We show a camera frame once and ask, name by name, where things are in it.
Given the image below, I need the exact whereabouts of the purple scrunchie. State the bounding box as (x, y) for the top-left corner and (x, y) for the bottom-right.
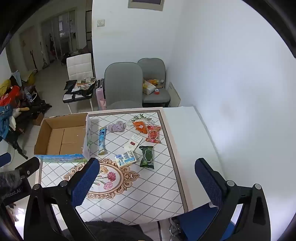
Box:
(106, 121), (126, 133)

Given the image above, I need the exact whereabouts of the orange snack packet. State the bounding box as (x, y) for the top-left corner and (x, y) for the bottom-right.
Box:
(132, 120), (148, 134)

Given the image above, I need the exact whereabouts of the wooden door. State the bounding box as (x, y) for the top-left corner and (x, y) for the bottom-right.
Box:
(20, 26), (38, 72)

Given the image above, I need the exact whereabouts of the white padded chair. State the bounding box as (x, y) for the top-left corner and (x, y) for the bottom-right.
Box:
(63, 53), (96, 114)

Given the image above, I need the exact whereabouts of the red snack packet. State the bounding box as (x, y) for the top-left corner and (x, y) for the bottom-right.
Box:
(146, 124), (162, 144)

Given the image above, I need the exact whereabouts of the small cardboard box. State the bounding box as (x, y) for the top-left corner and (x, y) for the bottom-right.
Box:
(32, 112), (45, 126)

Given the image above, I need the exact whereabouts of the blue chair seat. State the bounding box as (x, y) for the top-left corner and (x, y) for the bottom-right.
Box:
(171, 204), (235, 241)

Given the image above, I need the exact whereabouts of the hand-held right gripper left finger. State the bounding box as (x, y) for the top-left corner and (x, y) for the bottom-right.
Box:
(24, 158), (100, 241)

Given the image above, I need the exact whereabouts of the grey chair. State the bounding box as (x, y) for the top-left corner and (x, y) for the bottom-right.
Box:
(137, 58), (171, 108)
(104, 62), (143, 110)

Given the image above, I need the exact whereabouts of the blue and white box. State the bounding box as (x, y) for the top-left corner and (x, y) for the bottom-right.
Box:
(115, 150), (137, 169)

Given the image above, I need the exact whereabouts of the green snack packet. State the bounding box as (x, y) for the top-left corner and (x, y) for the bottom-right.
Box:
(139, 146), (155, 169)

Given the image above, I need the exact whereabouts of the black bag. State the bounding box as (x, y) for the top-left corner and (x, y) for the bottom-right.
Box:
(63, 80), (78, 94)

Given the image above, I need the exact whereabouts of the pink suitcase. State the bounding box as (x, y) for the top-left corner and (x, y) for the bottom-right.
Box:
(95, 79), (107, 110)

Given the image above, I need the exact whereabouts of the stack of papers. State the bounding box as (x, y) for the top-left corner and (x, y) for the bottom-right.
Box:
(76, 77), (96, 88)

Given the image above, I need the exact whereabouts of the white board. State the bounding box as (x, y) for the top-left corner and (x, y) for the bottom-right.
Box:
(168, 82), (181, 107)

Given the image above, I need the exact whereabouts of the printed diamond pattern tablecloth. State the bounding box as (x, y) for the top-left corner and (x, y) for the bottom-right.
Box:
(38, 107), (193, 226)

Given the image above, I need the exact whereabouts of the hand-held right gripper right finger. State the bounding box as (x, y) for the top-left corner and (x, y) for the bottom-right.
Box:
(195, 158), (271, 241)

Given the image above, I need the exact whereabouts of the pile of clothes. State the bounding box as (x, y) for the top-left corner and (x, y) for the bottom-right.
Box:
(0, 72), (52, 160)

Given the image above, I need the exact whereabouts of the blue tube packet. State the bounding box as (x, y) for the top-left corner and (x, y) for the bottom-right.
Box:
(98, 127), (107, 156)

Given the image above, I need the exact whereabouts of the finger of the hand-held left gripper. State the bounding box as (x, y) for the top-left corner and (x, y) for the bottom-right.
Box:
(0, 152), (11, 167)
(15, 157), (40, 179)

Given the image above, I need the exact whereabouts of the person's left forearm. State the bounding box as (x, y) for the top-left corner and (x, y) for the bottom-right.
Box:
(0, 170), (22, 193)

